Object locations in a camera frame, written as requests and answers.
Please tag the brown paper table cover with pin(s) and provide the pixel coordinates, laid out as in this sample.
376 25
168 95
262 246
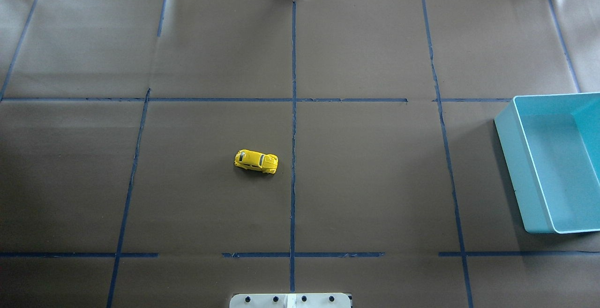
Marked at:
120 120

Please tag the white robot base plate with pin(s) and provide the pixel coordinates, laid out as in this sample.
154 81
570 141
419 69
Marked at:
291 300

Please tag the yellow beetle toy car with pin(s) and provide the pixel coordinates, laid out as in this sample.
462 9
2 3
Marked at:
256 161

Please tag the light blue plastic bin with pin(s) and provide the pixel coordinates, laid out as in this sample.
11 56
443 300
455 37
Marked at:
551 145

